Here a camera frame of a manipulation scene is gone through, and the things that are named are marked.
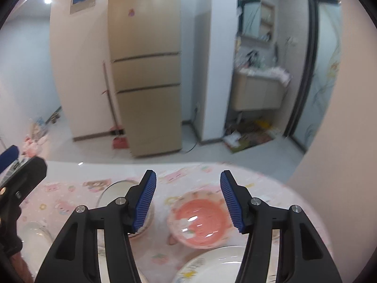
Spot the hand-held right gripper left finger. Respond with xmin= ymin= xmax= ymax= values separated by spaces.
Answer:
xmin=35 ymin=169 xmax=157 ymax=283

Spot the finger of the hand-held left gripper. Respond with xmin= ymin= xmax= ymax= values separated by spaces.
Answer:
xmin=0 ymin=156 xmax=48 ymax=213
xmin=0 ymin=145 xmax=20 ymax=173

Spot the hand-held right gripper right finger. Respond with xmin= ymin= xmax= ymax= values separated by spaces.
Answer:
xmin=220 ymin=170 xmax=344 ymax=283

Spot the white dark-rimmed bowl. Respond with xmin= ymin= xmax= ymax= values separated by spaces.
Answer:
xmin=97 ymin=180 xmax=155 ymax=238

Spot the pink carrot print bowl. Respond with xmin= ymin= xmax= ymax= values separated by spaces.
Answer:
xmin=167 ymin=190 xmax=236 ymax=247

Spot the white cartoon cat plate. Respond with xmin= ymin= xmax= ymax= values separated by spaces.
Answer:
xmin=172 ymin=245 xmax=283 ymax=283

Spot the person's left forearm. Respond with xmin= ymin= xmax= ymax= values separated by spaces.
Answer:
xmin=7 ymin=250 xmax=34 ymax=283

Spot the pink printed tablecloth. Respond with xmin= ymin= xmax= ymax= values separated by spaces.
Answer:
xmin=18 ymin=162 xmax=333 ymax=283

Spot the red dustpan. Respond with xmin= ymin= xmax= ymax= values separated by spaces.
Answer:
xmin=112 ymin=136 xmax=129 ymax=151

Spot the pile of cartons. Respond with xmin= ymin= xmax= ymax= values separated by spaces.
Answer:
xmin=222 ymin=118 xmax=284 ymax=154

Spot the red broom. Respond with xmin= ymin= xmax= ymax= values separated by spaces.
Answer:
xmin=102 ymin=60 xmax=127 ymax=137

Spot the beige vanity cabinet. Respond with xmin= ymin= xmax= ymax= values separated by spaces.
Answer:
xmin=230 ymin=68 xmax=291 ymax=111

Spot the beige refrigerator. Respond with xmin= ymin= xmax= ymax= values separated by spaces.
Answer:
xmin=107 ymin=0 xmax=184 ymax=158

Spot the pink white towel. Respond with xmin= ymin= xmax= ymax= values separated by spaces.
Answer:
xmin=259 ymin=66 xmax=293 ymax=87

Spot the toiletry bottles cluster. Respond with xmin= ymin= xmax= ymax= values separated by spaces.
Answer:
xmin=244 ymin=49 xmax=280 ymax=69

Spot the dark-framed glass door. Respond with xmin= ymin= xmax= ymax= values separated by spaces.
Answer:
xmin=284 ymin=0 xmax=344 ymax=154

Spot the black power cable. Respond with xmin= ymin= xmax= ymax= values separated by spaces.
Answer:
xmin=184 ymin=108 xmax=199 ymax=153

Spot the mirror wall cabinet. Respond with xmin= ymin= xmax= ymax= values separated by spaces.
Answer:
xmin=238 ymin=0 xmax=276 ymax=41

